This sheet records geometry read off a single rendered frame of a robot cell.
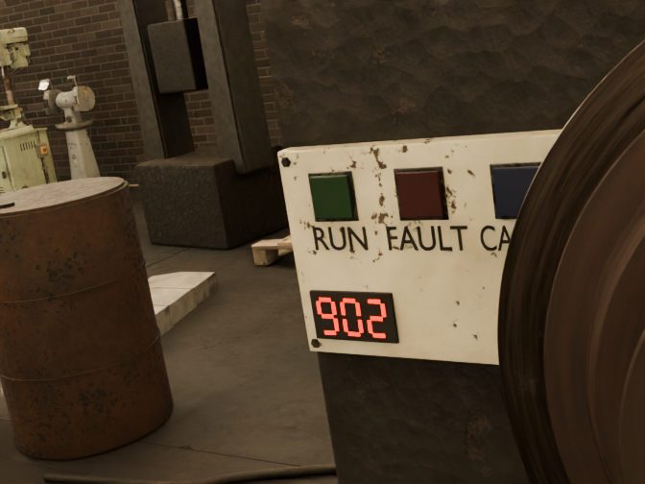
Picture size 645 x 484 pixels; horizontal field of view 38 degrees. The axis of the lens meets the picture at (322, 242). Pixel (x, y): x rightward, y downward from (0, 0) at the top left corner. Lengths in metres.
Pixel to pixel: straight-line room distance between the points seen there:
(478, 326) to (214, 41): 5.16
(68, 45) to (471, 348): 8.93
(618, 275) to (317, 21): 0.37
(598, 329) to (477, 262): 0.22
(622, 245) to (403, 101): 0.28
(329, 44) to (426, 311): 0.23
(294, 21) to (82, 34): 8.66
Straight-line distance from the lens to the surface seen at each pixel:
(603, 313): 0.52
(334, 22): 0.77
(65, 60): 9.63
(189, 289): 4.79
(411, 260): 0.75
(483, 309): 0.74
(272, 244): 5.34
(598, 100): 0.53
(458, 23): 0.72
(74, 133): 9.14
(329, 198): 0.77
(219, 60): 5.83
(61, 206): 3.16
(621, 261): 0.51
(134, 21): 6.40
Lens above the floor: 1.35
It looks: 14 degrees down
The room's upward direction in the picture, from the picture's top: 9 degrees counter-clockwise
